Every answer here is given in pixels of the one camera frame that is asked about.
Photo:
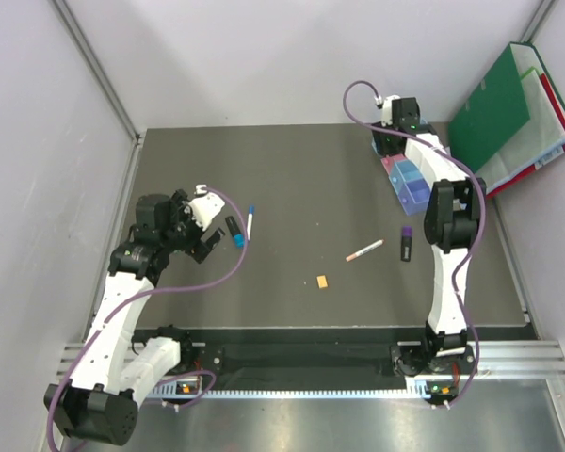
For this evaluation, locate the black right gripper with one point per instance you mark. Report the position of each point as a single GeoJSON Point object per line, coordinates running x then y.
{"type": "Point", "coordinates": [379, 133]}

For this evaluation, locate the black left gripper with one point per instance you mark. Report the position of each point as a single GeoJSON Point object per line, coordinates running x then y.
{"type": "Point", "coordinates": [179, 210]}

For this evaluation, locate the black highlighter blue cap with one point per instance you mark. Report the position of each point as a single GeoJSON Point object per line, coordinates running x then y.
{"type": "Point", "coordinates": [235, 232]}

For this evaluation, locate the light blue drawer bin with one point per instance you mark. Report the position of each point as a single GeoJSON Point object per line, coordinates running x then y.
{"type": "Point", "coordinates": [403, 172]}

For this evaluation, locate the purple plastic drawer bin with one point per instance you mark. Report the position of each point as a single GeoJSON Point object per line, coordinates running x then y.
{"type": "Point", "coordinates": [414, 197]}

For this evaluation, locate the pink plastic drawer bin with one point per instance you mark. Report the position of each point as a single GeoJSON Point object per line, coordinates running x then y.
{"type": "Point", "coordinates": [389, 161]}

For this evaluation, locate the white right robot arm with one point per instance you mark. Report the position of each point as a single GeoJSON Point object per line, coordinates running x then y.
{"type": "Point", "coordinates": [453, 226]}

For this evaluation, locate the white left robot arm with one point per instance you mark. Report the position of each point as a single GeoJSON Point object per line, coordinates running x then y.
{"type": "Point", "coordinates": [99, 397]}

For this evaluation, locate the white marker blue cap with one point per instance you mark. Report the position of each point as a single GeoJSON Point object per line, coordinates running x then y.
{"type": "Point", "coordinates": [250, 221]}

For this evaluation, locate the green binder folder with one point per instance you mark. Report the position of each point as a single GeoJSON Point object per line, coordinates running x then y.
{"type": "Point", "coordinates": [476, 132]}

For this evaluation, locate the black highlighter purple cap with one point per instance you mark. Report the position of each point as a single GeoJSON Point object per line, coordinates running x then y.
{"type": "Point", "coordinates": [406, 244]}

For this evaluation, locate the orange eraser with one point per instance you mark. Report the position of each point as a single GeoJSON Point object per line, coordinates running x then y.
{"type": "Point", "coordinates": [322, 282]}

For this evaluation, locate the translucent light blue folder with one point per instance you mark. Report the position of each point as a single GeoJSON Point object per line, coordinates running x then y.
{"type": "Point", "coordinates": [524, 57]}

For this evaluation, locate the white marker pink cap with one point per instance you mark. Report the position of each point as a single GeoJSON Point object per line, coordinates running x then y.
{"type": "Point", "coordinates": [359, 253]}

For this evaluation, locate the red folder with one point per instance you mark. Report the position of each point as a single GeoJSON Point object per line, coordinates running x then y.
{"type": "Point", "coordinates": [540, 141]}

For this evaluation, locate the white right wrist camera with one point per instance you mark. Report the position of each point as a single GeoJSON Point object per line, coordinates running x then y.
{"type": "Point", "coordinates": [385, 105]}

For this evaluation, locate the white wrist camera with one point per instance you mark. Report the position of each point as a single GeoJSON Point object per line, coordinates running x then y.
{"type": "Point", "coordinates": [206, 206]}
{"type": "Point", "coordinates": [385, 105]}

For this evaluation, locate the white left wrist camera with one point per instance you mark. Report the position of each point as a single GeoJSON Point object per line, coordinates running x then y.
{"type": "Point", "coordinates": [206, 206]}

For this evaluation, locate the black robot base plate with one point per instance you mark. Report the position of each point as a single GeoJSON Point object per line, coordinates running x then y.
{"type": "Point", "coordinates": [306, 360]}

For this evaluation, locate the aluminium cable duct rail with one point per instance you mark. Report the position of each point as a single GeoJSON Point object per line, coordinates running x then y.
{"type": "Point", "coordinates": [199, 375]}

